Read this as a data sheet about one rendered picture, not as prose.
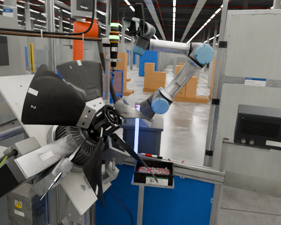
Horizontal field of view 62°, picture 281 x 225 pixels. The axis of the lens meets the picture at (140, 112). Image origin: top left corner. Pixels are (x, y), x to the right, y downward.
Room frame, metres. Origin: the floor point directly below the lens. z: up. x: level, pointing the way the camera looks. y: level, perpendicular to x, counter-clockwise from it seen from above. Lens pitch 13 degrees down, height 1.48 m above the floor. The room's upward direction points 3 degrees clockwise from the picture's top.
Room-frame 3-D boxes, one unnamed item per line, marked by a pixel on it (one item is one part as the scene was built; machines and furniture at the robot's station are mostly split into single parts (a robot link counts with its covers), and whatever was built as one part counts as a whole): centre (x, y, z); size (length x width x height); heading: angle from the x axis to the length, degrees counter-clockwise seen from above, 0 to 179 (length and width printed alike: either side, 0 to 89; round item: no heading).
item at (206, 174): (1.40, -0.08, 0.82); 0.90 x 0.04 x 0.08; 70
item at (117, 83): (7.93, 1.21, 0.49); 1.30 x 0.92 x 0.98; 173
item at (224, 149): (1.25, -0.49, 0.96); 0.03 x 0.03 x 0.20; 70
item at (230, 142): (1.22, -0.58, 1.04); 0.24 x 0.03 x 0.03; 70
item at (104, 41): (1.09, 0.14, 1.50); 0.09 x 0.07 x 0.10; 105
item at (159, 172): (1.22, -0.10, 0.83); 0.19 x 0.14 x 0.04; 85
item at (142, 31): (1.37, 0.04, 1.63); 0.12 x 0.08 x 0.09; 160
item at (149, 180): (1.22, -0.09, 0.85); 0.22 x 0.17 x 0.07; 85
